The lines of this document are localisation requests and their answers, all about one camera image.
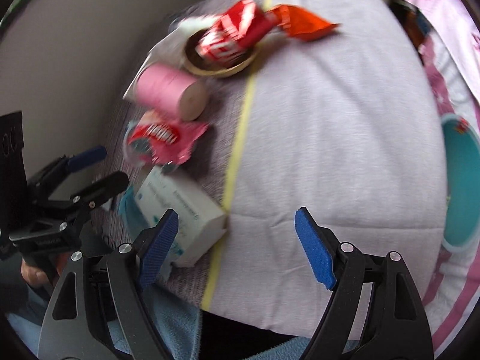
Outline white medicine box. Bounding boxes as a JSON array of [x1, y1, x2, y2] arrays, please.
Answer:
[[135, 166, 227, 267]]

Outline orange snack wrapper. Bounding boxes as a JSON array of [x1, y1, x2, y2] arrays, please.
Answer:
[[267, 4, 339, 41]]

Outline teal trash bin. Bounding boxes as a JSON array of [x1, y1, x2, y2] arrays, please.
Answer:
[[441, 113, 479, 253]]

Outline person's left hand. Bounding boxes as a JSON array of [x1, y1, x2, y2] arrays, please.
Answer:
[[20, 253, 70, 289]]

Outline red pink snack wrapper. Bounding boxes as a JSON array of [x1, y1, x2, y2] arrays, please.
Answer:
[[122, 111, 209, 167]]

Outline wooden bowl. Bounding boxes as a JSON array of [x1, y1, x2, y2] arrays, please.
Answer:
[[182, 28, 260, 78]]

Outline red soda can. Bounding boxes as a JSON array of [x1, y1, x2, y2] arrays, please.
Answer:
[[196, 0, 275, 61]]

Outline pink floral quilt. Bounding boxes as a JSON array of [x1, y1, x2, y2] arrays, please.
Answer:
[[407, 0, 479, 356]]

